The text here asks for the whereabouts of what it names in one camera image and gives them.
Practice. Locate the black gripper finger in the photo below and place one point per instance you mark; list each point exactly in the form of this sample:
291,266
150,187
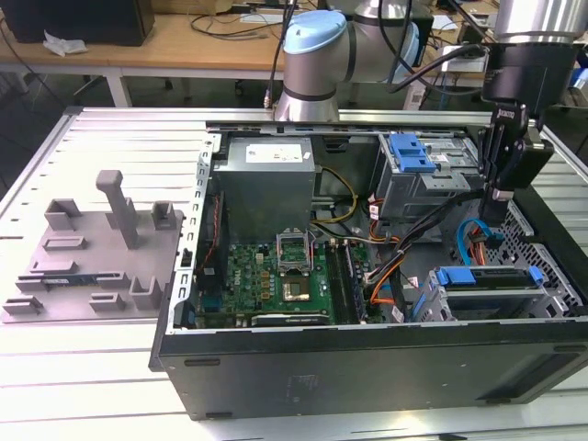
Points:
501,206
487,156

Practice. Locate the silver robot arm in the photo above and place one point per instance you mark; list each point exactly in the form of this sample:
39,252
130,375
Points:
317,69

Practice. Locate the grey disk bay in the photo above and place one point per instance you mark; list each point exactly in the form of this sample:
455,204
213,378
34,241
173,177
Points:
487,307

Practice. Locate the small black box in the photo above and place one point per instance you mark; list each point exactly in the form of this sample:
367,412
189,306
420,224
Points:
468,34

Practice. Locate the blue plastic drive latch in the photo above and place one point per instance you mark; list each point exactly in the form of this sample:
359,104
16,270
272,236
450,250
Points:
406,154

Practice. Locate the grey drive cage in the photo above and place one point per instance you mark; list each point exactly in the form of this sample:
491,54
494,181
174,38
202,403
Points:
413,193

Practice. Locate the white paper sheet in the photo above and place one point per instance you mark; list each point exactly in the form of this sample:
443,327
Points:
445,23

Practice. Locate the black computer tower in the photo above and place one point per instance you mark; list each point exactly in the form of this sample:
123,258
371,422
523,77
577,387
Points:
427,41

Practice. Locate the green RAM stick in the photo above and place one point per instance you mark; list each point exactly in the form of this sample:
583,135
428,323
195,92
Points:
356,287

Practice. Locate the black RAM slot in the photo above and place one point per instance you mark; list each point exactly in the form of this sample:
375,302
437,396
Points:
337,285

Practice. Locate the black PC case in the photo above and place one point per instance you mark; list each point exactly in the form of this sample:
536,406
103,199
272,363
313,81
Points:
367,367

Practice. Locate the CPU socket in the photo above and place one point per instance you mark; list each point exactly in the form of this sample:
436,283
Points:
296,291

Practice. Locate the grey power supply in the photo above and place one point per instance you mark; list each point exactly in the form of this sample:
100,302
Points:
262,193

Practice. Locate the black graphics card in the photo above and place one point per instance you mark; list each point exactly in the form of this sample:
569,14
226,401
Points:
285,319

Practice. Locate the green motherboard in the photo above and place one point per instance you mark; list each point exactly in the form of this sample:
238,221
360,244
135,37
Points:
248,275

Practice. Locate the grey parts rack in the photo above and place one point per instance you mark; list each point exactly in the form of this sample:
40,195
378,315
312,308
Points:
92,266

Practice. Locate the large black box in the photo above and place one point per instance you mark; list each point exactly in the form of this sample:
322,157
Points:
92,23

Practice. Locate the white plastic bag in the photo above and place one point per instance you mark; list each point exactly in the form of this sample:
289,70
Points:
64,46

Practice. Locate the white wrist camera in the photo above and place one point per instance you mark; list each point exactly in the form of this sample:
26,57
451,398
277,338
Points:
459,62

